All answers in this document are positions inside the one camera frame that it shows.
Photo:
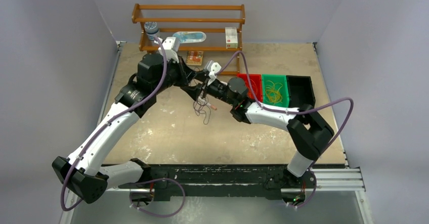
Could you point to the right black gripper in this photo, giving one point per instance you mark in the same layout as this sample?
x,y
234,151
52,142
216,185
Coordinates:
x,y
195,91

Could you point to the green plastic bin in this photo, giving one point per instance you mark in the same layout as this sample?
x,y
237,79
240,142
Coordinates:
x,y
275,90

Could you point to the blue white jar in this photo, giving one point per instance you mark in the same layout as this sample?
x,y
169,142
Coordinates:
x,y
152,30

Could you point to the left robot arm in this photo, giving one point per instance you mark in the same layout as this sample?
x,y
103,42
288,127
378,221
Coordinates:
x,y
82,171

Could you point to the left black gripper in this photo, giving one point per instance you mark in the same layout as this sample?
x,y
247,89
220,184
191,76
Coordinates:
x,y
186,74

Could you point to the red plastic bin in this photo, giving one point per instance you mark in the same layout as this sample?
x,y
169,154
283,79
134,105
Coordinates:
x,y
256,84

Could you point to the white pen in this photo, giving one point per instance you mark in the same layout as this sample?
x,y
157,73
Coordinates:
x,y
212,106

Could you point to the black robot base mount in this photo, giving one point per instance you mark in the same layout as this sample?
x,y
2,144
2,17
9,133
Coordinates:
x,y
269,181

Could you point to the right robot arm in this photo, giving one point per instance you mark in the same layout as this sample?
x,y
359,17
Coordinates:
x,y
308,130

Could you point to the blue oval packaged item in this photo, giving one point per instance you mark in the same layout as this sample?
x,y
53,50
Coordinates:
x,y
190,36

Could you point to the white red box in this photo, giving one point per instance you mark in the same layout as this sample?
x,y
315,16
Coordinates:
x,y
231,37

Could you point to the aluminium rail frame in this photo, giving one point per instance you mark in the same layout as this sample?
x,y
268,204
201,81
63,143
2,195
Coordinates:
x,y
83,173

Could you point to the orange small notebook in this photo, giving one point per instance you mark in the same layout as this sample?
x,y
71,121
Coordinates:
x,y
194,58

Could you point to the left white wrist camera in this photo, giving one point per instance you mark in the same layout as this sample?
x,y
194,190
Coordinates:
x,y
170,47

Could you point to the black plastic bin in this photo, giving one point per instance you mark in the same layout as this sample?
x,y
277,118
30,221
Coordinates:
x,y
300,91

